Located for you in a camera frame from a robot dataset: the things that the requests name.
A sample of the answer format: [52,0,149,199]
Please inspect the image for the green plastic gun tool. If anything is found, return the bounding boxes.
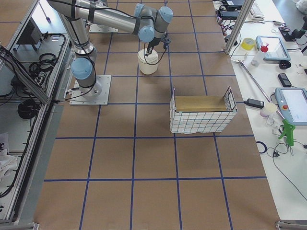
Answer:
[278,119,295,146]

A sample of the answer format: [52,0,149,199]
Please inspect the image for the near blue teach pendant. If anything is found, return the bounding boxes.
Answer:
[275,87,307,126]

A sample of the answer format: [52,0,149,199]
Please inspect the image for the crumpled white cloth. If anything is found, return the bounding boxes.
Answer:
[0,133,18,183]

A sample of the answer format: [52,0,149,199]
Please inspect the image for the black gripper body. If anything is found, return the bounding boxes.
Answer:
[148,37,161,48]

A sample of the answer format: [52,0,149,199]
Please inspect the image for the black remote phone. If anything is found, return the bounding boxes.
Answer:
[278,73,292,88]

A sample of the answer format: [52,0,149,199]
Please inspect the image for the blue tape roll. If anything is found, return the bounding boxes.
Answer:
[256,141,268,154]

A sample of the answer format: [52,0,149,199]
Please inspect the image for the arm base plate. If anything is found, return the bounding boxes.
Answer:
[89,23,118,34]
[70,75,112,106]

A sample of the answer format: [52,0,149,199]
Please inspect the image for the wooden box with grid cloth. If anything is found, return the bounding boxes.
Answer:
[170,87,237,135]

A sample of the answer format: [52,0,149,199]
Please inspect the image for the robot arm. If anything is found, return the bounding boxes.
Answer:
[48,0,173,97]

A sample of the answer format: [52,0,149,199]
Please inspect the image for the long metal rod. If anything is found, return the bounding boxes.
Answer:
[235,59,285,121]

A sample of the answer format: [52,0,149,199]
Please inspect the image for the white paper cup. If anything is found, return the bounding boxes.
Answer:
[260,103,277,117]

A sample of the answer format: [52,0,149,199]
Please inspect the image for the aluminium frame post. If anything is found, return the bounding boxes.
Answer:
[224,0,254,55]

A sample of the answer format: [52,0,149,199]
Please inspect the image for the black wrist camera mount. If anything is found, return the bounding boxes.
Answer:
[161,32,171,50]

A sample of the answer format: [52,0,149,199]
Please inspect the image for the blue teach pendant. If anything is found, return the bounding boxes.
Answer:
[275,87,307,126]
[256,35,291,61]

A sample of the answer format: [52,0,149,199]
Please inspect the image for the white trash can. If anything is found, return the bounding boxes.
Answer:
[138,49,159,75]

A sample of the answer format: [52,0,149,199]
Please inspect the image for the black power adapter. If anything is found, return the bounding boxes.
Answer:
[244,98,264,109]

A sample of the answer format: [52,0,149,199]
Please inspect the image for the yellow tape roll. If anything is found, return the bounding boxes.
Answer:
[241,37,255,50]

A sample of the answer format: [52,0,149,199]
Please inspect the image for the clear bottle red cap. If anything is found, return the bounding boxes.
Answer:
[251,43,269,67]

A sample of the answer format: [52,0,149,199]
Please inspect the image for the far blue teach pendant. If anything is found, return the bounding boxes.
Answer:
[256,35,291,61]

